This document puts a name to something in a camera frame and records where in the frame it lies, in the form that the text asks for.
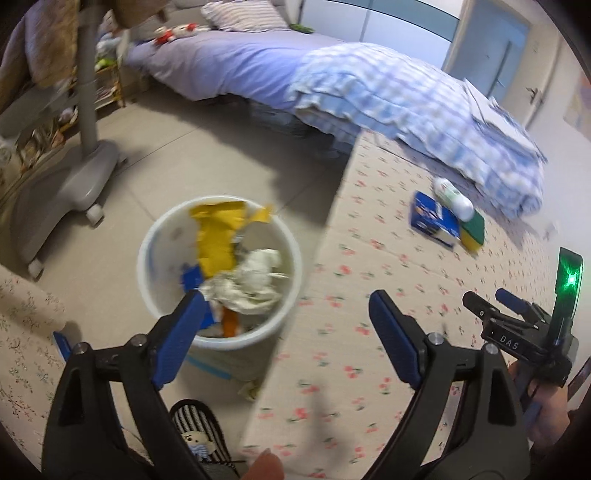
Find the person's left hand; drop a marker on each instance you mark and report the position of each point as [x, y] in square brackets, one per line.
[264, 467]

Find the torn dark blue box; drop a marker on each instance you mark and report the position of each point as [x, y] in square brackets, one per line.
[191, 277]

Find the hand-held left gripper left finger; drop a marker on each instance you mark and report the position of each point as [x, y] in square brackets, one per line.
[178, 341]

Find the closed dark blue box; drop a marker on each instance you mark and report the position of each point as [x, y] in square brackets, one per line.
[431, 217]

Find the blue checked blanket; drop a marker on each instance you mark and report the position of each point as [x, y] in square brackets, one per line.
[392, 101]

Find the folded striped cloth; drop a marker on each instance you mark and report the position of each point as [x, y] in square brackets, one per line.
[503, 120]

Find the bed with purple sheet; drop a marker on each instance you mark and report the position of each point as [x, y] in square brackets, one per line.
[221, 64]

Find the grey rolling stand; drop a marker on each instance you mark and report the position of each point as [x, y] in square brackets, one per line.
[87, 161]

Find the green and yellow sponge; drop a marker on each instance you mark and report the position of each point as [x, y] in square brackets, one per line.
[473, 233]

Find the green plush toy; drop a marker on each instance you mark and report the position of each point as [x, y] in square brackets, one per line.
[302, 28]

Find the orange wrapper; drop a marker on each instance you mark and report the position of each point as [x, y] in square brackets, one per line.
[231, 323]

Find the white bottle with green label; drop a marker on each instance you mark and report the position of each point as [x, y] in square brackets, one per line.
[455, 198]

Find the person's right hand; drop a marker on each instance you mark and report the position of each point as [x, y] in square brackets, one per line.
[549, 415]

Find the white wall switch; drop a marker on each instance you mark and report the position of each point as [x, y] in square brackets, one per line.
[552, 229]

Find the purple fleece garment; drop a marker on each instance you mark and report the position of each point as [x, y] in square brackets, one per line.
[41, 37]

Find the white tissue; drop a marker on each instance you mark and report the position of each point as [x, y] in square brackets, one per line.
[249, 281]

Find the wooden shelf with toys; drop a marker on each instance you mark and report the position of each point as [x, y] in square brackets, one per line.
[111, 83]

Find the yellow torn paper wrapper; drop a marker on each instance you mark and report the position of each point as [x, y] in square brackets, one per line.
[217, 235]

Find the small crumpled wrapper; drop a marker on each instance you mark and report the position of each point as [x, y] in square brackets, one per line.
[249, 390]

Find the white and blue wardrobe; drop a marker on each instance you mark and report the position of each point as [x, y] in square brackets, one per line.
[378, 23]

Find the checked frilled pillow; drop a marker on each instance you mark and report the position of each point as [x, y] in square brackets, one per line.
[244, 14]

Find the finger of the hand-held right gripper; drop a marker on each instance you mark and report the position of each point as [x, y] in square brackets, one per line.
[512, 300]
[482, 304]

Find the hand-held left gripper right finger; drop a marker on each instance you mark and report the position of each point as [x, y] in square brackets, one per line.
[392, 337]

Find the floral print cloth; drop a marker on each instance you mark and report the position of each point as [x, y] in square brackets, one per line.
[23, 346]

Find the white patterned plastic bin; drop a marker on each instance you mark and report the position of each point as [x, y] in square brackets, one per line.
[157, 258]

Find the striped slipper with bear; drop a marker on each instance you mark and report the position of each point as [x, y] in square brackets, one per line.
[203, 429]

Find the wall poster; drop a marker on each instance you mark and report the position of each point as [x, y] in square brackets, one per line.
[579, 108]

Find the white door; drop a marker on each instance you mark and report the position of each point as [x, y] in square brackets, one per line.
[489, 46]

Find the cherry print tablecloth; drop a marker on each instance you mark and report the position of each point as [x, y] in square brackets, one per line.
[369, 258]

